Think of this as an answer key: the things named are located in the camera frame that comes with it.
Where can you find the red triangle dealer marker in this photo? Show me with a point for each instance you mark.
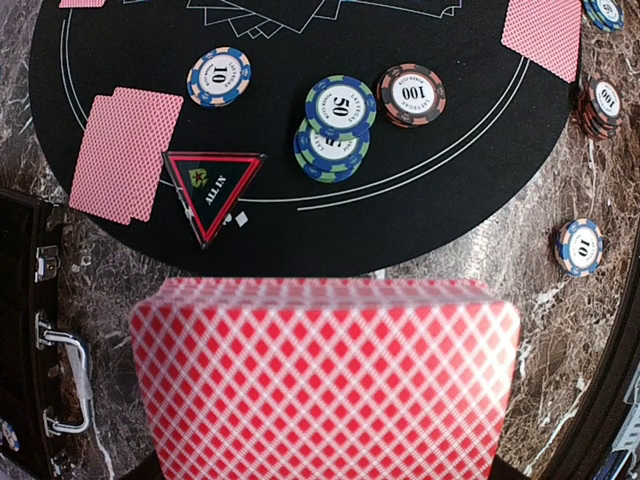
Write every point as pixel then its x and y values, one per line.
pixel 208 185

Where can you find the red playing card deck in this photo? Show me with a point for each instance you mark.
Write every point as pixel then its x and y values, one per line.
pixel 289 378

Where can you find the blue white chip mat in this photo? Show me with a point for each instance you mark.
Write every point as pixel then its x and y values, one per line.
pixel 219 77

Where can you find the dealt red card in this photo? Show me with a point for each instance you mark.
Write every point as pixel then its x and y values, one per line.
pixel 70 4
pixel 120 160

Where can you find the blue white chip stack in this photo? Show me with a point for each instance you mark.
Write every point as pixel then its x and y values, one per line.
pixel 578 247

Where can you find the dealt red cards front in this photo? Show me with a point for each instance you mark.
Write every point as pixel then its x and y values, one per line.
pixel 546 32

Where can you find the red white chip stack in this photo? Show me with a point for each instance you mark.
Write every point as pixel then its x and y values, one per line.
pixel 599 108

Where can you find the blue green chip stack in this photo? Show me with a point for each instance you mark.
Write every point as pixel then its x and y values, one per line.
pixel 606 15

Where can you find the round black poker mat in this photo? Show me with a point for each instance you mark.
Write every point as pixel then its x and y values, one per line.
pixel 417 188

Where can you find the black poker chip case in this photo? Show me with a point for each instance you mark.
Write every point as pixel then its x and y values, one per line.
pixel 45 388

